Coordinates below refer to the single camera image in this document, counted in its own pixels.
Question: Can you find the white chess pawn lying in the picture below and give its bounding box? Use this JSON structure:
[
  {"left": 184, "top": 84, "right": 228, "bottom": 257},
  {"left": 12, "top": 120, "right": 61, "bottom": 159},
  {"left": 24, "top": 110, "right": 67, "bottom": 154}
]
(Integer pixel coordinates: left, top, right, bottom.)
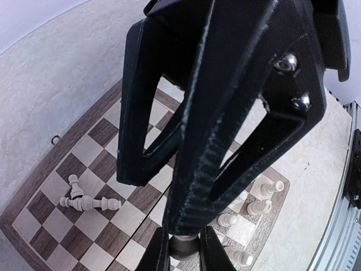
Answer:
[{"left": 59, "top": 195, "right": 95, "bottom": 212}]

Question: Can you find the white chess pawn row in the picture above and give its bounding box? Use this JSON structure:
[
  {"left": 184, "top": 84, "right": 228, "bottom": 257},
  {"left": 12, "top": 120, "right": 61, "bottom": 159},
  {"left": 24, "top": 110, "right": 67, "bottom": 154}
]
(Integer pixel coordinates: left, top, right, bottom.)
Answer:
[{"left": 218, "top": 213, "right": 238, "bottom": 227}]

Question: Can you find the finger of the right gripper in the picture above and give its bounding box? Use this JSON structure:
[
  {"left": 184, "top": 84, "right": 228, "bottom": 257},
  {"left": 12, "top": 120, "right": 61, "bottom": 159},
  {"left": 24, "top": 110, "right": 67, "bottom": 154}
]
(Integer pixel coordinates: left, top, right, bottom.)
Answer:
[
  {"left": 116, "top": 17, "right": 205, "bottom": 186},
  {"left": 162, "top": 42, "right": 326, "bottom": 235}
]

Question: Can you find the white chess king piece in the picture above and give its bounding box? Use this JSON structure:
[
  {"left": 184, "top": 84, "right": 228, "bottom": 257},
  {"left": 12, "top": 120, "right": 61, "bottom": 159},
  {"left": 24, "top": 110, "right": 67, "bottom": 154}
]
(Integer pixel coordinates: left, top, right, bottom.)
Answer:
[{"left": 261, "top": 181, "right": 285, "bottom": 196}]

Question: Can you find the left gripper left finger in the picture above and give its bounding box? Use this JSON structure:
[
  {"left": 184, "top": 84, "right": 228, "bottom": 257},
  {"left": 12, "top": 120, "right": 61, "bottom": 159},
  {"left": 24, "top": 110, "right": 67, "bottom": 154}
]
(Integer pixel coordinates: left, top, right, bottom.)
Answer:
[{"left": 137, "top": 227, "right": 170, "bottom": 271}]

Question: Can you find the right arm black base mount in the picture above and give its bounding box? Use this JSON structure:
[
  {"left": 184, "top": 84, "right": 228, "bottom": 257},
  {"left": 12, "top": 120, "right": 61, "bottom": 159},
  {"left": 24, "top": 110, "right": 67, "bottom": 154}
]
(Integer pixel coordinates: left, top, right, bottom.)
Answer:
[{"left": 347, "top": 129, "right": 360, "bottom": 209}]

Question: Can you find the wooden chess board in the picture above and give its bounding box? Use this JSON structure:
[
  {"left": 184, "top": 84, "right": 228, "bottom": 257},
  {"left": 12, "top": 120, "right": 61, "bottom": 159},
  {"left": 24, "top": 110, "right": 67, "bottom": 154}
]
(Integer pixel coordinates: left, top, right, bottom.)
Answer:
[{"left": 1, "top": 81, "right": 290, "bottom": 270}]

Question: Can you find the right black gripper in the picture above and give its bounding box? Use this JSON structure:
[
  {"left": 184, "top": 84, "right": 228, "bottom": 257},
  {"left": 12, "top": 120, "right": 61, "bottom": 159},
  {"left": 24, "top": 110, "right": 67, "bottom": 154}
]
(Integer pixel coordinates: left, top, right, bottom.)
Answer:
[{"left": 125, "top": 0, "right": 352, "bottom": 136}]

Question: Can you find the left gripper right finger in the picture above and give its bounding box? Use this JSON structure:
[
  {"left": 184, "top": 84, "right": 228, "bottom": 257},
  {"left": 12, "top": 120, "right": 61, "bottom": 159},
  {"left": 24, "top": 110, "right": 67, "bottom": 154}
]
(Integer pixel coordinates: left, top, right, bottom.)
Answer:
[{"left": 200, "top": 226, "right": 236, "bottom": 271}]

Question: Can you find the white chess pawn standing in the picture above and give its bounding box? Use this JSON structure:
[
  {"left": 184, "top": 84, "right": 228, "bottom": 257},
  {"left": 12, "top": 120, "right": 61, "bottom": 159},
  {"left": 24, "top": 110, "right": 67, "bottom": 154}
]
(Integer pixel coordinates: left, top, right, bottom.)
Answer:
[{"left": 232, "top": 190, "right": 248, "bottom": 204}]

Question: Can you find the white chess knight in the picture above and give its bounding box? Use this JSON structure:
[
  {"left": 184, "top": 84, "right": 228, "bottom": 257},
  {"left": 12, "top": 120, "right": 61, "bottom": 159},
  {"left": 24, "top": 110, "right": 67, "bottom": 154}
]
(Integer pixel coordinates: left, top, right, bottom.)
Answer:
[{"left": 246, "top": 199, "right": 272, "bottom": 216}]

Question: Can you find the white chess piece edge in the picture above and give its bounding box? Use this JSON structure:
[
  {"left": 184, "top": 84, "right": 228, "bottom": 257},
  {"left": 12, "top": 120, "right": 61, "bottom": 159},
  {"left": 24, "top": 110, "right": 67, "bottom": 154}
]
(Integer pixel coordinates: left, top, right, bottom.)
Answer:
[{"left": 224, "top": 247, "right": 254, "bottom": 266}]

